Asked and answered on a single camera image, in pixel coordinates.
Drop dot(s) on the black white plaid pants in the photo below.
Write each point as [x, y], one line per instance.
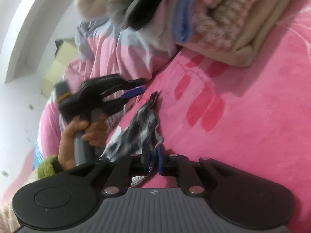
[143, 126]

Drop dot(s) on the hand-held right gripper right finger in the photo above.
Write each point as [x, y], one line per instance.
[160, 161]

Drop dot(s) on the pink grey quilt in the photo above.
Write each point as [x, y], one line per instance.
[109, 53]

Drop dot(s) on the stack of folded clothes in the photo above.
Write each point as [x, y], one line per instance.
[218, 24]

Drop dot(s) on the person's left hand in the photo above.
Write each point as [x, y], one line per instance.
[68, 145]

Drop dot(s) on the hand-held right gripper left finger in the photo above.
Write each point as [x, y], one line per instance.
[144, 161]

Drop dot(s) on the pink floral blanket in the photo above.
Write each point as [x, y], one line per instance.
[243, 114]

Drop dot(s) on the cream wardrobe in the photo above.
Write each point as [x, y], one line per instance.
[60, 63]

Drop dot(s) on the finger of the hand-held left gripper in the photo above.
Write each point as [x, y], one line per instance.
[133, 92]
[136, 82]

